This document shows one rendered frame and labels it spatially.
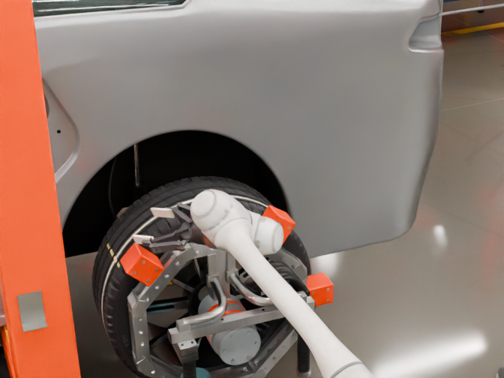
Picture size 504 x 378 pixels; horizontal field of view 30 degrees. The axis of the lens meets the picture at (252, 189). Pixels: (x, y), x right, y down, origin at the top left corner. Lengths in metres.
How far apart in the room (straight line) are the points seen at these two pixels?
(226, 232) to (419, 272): 2.49
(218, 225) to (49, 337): 0.56
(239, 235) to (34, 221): 0.49
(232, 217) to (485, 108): 4.45
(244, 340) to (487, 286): 2.11
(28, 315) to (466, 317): 2.42
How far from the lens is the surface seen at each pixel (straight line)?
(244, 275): 2.91
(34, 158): 2.25
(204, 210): 2.23
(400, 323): 4.28
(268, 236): 2.36
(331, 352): 2.20
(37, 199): 2.29
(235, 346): 2.70
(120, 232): 2.83
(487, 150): 5.94
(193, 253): 2.66
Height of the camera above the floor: 2.48
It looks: 28 degrees down
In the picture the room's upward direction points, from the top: 1 degrees counter-clockwise
